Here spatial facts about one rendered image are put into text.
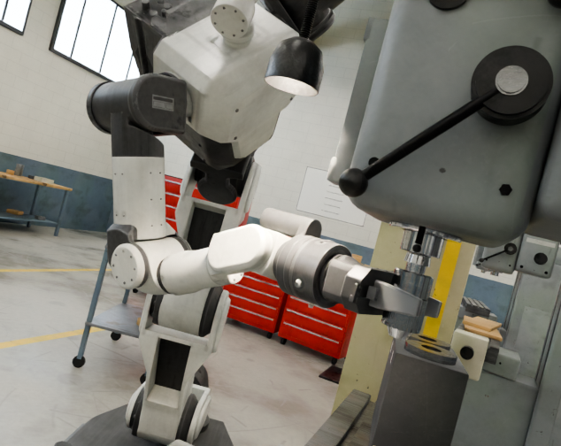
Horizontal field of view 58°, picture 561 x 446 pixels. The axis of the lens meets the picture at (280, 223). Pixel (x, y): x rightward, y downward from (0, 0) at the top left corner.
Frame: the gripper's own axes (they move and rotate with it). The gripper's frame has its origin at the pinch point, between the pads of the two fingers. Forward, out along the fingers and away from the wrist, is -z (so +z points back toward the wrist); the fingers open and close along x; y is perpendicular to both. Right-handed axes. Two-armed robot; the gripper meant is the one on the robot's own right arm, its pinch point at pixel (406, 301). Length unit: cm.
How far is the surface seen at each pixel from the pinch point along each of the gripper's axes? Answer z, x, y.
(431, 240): -1.7, -1.6, -7.8
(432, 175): -3.6, -9.3, -13.9
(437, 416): 2.4, 26.1, 18.7
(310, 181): 616, 724, -89
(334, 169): 10.7, -6.3, -13.3
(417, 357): 7.6, 24.7, 10.7
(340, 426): 20.6, 29.1, 29.5
